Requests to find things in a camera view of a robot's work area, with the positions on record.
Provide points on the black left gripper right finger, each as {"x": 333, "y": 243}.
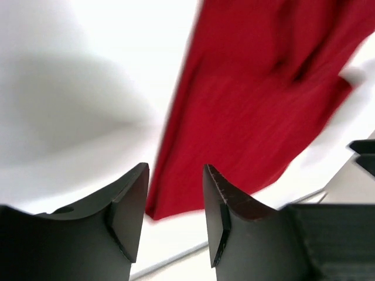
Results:
{"x": 299, "y": 242}

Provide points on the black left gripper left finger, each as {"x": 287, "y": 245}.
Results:
{"x": 95, "y": 238}

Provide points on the red t-shirt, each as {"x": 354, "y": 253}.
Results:
{"x": 260, "y": 83}

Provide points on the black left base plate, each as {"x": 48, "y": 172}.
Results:
{"x": 365, "y": 150}

